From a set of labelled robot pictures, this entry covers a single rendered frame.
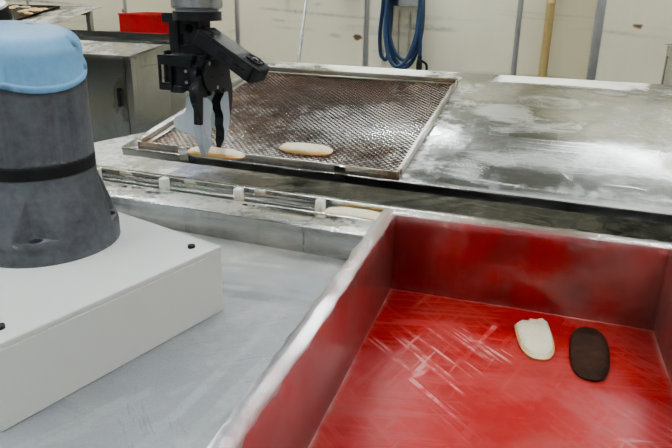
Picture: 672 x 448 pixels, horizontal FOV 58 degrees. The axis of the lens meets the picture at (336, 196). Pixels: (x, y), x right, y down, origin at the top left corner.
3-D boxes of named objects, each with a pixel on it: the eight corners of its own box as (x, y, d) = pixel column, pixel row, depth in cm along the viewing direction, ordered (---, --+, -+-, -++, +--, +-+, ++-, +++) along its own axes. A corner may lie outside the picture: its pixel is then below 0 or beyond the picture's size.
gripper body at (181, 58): (187, 87, 98) (182, 9, 94) (234, 91, 95) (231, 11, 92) (158, 94, 91) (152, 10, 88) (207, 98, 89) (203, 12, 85)
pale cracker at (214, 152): (182, 154, 96) (181, 147, 95) (195, 149, 99) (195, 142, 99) (238, 161, 92) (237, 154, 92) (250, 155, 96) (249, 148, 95)
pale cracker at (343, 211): (319, 216, 90) (319, 209, 90) (329, 208, 93) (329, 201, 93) (384, 226, 87) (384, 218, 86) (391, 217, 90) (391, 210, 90)
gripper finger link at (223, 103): (203, 140, 102) (195, 86, 97) (234, 143, 100) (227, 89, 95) (193, 146, 99) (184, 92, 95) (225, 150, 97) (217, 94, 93)
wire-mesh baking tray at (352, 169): (138, 148, 112) (136, 141, 112) (260, 71, 153) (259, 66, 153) (399, 180, 96) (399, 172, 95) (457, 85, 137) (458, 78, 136)
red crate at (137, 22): (118, 31, 434) (116, 13, 430) (147, 29, 467) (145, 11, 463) (181, 34, 421) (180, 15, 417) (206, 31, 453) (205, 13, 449)
